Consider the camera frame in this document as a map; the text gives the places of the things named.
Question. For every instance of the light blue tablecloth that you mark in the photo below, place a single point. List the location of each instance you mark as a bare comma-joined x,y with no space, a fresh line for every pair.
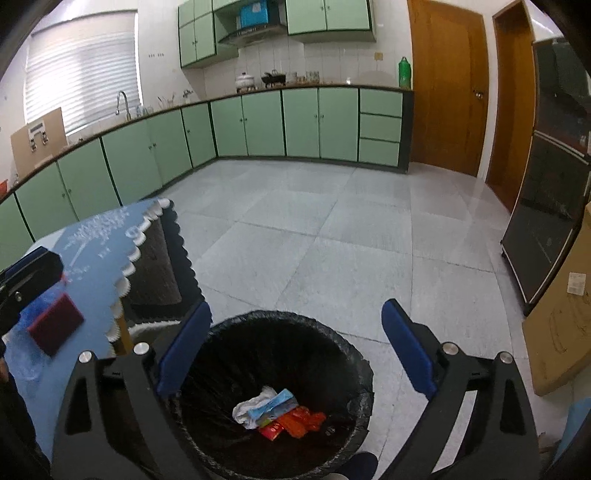
46,240

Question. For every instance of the black glass cabinet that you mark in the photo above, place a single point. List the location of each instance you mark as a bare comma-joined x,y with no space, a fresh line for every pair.
545,207

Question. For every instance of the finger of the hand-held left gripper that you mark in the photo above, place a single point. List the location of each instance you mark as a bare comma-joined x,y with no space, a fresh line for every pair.
32,277
30,254

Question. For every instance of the trash bin with black bag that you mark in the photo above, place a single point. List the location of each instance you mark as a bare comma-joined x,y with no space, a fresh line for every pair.
258,350

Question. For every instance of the orange plastic mesh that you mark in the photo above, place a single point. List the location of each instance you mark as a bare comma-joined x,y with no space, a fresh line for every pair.
300,422

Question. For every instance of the green bottle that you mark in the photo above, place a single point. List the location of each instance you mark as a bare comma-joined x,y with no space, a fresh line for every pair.
405,74

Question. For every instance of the blue box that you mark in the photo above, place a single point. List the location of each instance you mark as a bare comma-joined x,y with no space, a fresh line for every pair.
254,14

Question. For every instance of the clear plastic wrapper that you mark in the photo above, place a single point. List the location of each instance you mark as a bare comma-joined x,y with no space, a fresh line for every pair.
244,410

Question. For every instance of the white window blind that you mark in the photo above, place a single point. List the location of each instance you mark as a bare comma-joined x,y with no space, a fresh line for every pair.
83,69

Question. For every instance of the light blue milk carton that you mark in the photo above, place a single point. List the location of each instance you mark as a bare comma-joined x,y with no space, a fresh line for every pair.
277,401

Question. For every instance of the blue tree print table runner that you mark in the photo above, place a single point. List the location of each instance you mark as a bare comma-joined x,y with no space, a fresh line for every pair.
92,258

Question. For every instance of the open wooden door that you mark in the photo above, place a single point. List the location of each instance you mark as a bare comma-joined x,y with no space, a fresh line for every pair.
512,115

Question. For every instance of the white bracket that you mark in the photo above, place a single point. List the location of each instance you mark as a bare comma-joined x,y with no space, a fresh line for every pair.
39,127

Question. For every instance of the green upper wall cabinets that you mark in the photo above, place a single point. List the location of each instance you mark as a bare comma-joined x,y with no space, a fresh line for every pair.
323,14

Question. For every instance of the glass jar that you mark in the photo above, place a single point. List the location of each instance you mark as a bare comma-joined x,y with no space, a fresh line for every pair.
314,77

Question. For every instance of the utensil holder cup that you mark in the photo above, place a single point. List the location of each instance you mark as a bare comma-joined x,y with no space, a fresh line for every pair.
165,101

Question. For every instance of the red sponge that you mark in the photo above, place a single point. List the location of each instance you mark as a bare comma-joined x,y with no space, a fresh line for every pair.
55,325

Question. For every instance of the metal kitchen faucet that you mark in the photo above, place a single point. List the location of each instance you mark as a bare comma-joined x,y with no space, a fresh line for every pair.
127,110

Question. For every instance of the person's leg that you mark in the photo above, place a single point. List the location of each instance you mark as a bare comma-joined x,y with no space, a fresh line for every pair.
360,466

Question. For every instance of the black wok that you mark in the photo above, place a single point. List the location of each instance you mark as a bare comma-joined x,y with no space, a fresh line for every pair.
273,81

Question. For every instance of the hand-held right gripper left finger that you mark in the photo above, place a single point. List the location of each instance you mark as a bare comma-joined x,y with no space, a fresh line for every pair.
182,355

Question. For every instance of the white cooking pot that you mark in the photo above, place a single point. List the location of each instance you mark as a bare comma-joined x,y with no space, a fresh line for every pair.
244,82

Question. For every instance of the green cabinet drawer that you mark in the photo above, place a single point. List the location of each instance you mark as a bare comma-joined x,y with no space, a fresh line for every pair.
380,128
379,152
381,102

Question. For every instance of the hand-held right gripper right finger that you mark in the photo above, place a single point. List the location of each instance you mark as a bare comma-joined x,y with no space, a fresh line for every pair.
408,350

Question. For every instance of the green lower kitchen cabinets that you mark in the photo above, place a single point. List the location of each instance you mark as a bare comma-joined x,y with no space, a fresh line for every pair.
300,120

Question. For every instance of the cardboard box on counter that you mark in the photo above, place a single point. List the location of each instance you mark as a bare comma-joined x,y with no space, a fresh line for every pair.
53,134

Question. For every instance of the blue plastic bag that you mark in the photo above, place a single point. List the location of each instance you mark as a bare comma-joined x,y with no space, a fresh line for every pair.
39,302

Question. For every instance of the closed wooden door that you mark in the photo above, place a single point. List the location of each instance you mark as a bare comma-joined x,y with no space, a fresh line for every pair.
443,92

